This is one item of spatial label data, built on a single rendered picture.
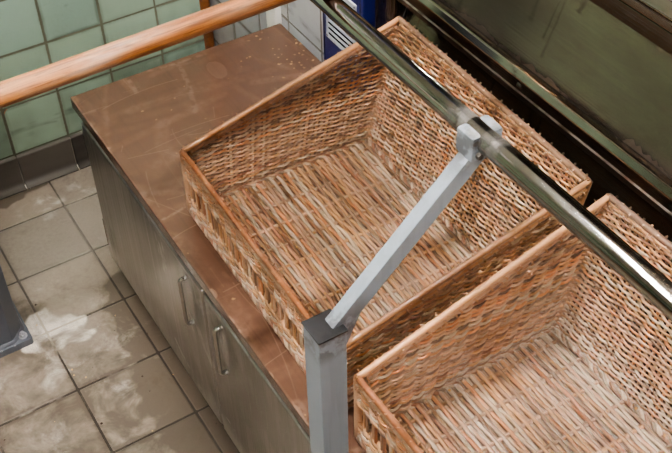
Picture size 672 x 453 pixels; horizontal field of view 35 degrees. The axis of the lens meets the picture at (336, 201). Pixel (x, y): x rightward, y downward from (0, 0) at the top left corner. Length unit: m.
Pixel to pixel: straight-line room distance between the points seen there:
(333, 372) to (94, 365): 1.28
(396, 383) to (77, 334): 1.19
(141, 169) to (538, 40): 0.84
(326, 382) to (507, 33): 0.70
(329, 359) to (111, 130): 1.04
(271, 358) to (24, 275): 1.17
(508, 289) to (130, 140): 0.91
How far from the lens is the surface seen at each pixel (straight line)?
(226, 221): 1.83
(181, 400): 2.48
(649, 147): 1.61
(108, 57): 1.37
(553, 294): 1.75
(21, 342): 2.65
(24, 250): 2.89
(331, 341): 1.33
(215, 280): 1.91
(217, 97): 2.31
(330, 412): 1.44
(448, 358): 1.68
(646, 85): 1.61
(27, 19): 2.83
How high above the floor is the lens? 1.97
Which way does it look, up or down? 43 degrees down
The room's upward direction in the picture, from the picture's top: 1 degrees counter-clockwise
